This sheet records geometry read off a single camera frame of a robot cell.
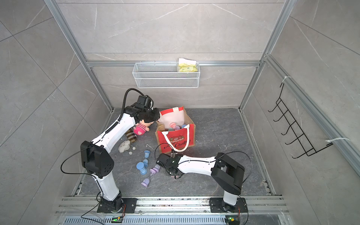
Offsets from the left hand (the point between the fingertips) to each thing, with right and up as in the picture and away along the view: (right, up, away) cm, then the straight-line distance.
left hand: (162, 113), depth 86 cm
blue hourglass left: (-11, -27, +4) cm, 29 cm away
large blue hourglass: (-11, -30, -8) cm, 34 cm away
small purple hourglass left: (-5, -35, -3) cm, 35 cm away
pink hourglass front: (+6, -7, +6) cm, 11 cm away
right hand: (+7, -36, -2) cm, 36 cm away
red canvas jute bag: (+8, -11, +6) cm, 15 cm away
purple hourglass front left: (-9, -40, -7) cm, 42 cm away
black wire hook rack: (+68, -12, -22) cm, 73 cm away
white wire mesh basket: (-1, +29, +14) cm, 32 cm away
